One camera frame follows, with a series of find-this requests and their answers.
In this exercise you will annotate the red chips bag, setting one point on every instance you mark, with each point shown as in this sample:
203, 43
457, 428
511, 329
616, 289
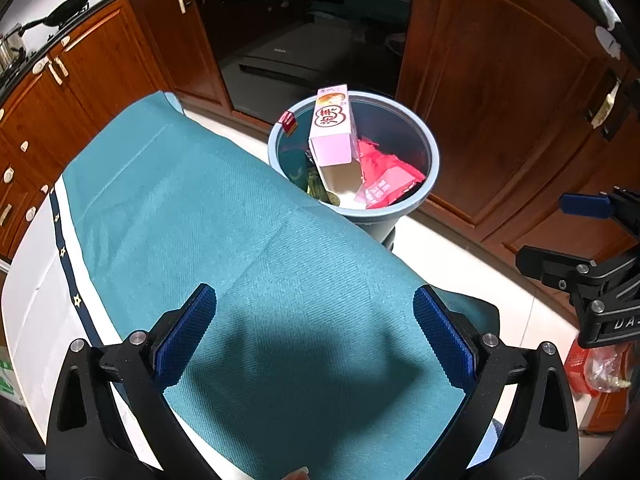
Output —
385, 178

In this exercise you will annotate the black frying pan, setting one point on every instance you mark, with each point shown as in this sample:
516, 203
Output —
58, 17

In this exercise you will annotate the built-in black oven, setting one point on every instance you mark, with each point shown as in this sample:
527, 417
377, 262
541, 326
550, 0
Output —
274, 53

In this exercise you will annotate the person's left hand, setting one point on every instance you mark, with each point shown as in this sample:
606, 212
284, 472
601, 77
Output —
301, 473

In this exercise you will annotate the blue trash bin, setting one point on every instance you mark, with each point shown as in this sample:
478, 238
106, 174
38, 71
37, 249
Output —
396, 130

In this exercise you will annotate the green corn husk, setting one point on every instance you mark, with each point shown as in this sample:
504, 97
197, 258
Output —
308, 179

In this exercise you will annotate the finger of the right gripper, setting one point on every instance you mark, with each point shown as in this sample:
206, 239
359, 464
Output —
588, 206
552, 269

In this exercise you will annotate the pink pastry box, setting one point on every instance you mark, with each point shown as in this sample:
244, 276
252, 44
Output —
333, 144

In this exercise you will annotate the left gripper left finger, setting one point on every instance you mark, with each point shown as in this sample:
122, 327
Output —
177, 334

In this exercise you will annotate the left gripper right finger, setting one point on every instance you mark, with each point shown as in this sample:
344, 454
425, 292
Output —
452, 345

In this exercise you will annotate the green white sack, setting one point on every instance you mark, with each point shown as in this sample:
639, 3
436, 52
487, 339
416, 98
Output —
9, 388

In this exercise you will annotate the teal tablecloth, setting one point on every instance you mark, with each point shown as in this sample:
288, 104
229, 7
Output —
314, 357

